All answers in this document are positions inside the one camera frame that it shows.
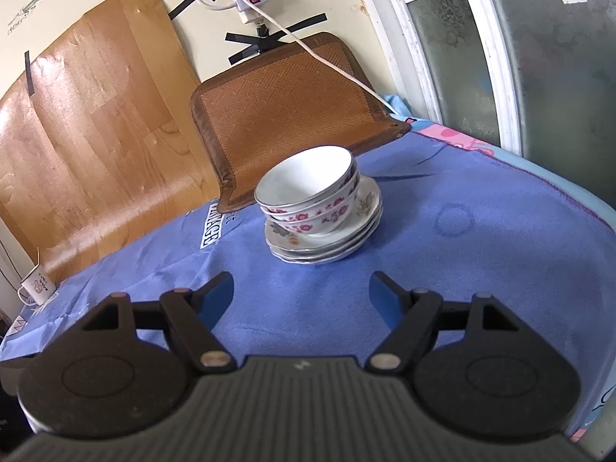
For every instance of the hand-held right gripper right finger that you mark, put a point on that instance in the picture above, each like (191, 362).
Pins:
(385, 298)

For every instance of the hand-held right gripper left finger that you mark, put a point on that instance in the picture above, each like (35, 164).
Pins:
(216, 298)

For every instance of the white floral plate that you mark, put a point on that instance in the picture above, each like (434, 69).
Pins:
(368, 197)
(308, 253)
(308, 261)

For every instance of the white floral bowl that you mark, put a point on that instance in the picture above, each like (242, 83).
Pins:
(303, 173)
(288, 212)
(327, 222)

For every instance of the blue printed tablecloth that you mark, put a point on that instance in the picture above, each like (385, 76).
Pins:
(433, 260)

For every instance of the white enamel mug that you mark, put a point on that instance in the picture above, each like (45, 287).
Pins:
(41, 286)

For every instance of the pink and blue bedsheet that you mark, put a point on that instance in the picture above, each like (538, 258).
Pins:
(462, 134)

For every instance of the brown woven bamboo mat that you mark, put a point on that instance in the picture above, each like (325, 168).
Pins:
(288, 106)

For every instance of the wood-pattern vinyl sheet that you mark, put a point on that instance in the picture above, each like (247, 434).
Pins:
(96, 130)

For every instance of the black tape cross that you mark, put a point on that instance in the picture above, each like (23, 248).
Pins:
(262, 45)

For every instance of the black tape strip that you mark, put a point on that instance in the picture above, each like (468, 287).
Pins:
(30, 72)

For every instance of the white window frame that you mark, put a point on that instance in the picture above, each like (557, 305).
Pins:
(481, 33)

